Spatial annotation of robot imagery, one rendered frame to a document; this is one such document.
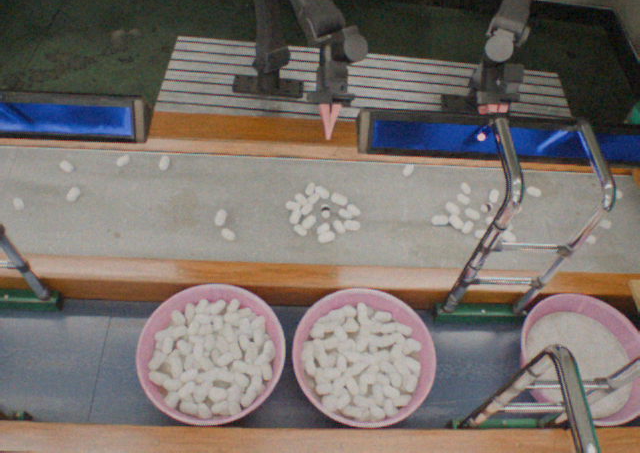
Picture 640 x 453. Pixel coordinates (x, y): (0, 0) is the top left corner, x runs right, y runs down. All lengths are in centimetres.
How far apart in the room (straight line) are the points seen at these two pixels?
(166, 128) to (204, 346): 55
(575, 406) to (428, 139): 47
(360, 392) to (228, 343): 26
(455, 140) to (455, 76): 82
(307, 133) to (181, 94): 42
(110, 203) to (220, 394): 50
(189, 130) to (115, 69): 147
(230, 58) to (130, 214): 65
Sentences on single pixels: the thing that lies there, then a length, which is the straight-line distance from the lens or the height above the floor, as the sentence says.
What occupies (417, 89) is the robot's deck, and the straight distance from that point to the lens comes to 165.
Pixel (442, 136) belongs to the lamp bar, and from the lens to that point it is 93.
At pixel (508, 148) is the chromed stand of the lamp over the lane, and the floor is 112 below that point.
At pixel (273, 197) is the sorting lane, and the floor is 74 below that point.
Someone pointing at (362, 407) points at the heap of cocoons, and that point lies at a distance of 103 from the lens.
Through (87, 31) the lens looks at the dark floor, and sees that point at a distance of 304.
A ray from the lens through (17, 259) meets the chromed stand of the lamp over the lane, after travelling 107.
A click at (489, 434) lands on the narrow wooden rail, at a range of 104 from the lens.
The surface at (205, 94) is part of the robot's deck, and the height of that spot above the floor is 66.
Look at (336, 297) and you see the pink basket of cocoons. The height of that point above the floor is 76.
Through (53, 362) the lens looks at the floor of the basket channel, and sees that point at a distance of 118.
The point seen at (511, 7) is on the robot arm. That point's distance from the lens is 135.
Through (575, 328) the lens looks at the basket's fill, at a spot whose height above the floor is 73.
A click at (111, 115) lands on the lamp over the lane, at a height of 109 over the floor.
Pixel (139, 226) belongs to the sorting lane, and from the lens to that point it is 121.
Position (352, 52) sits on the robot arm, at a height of 103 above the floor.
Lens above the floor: 171
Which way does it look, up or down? 54 degrees down
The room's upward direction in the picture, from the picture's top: 8 degrees clockwise
